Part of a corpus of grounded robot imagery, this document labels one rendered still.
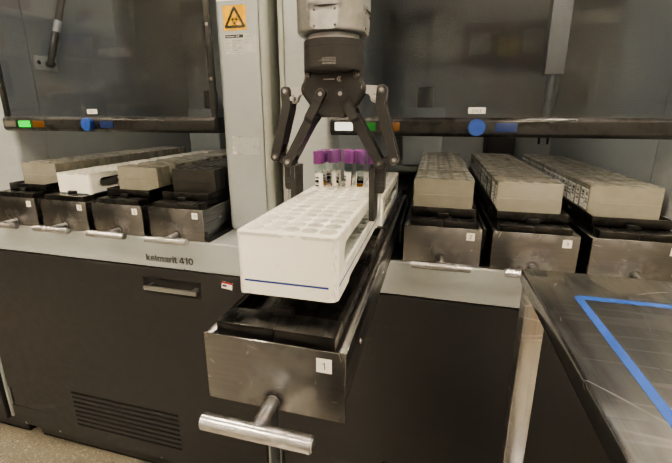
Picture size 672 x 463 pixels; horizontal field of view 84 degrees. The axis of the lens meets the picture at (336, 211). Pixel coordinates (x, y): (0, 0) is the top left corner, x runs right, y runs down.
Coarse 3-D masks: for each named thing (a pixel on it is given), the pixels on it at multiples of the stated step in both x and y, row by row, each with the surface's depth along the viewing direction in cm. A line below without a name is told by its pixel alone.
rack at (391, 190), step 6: (354, 174) 88; (366, 174) 88; (390, 174) 89; (396, 174) 88; (354, 180) 82; (366, 180) 81; (390, 180) 82; (396, 180) 86; (390, 186) 74; (396, 186) 89; (384, 192) 68; (390, 192) 88; (396, 192) 88; (384, 198) 66; (390, 198) 81; (384, 204) 67; (390, 204) 77; (384, 210) 78; (384, 216) 68
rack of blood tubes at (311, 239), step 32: (320, 192) 53; (352, 192) 54; (256, 224) 38; (288, 224) 37; (320, 224) 38; (352, 224) 39; (256, 256) 35; (288, 256) 34; (320, 256) 34; (352, 256) 40; (256, 288) 36; (288, 288) 35
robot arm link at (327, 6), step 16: (304, 0) 43; (320, 0) 42; (336, 0) 41; (352, 0) 42; (368, 0) 44; (304, 16) 43; (320, 16) 42; (336, 16) 42; (352, 16) 42; (368, 16) 45; (304, 32) 44; (320, 32) 44; (336, 32) 43; (352, 32) 44; (368, 32) 46
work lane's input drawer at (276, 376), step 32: (384, 224) 65; (384, 256) 56; (352, 288) 44; (224, 320) 35; (256, 320) 35; (288, 320) 35; (320, 320) 35; (352, 320) 37; (224, 352) 35; (256, 352) 34; (288, 352) 33; (320, 352) 32; (352, 352) 35; (224, 384) 36; (256, 384) 35; (288, 384) 34; (320, 384) 33; (224, 416) 32; (256, 416) 32; (320, 416) 34; (288, 448) 30
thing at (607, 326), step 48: (528, 288) 42; (576, 288) 41; (624, 288) 41; (528, 336) 45; (576, 336) 32; (624, 336) 32; (528, 384) 47; (576, 384) 28; (624, 384) 26; (624, 432) 22
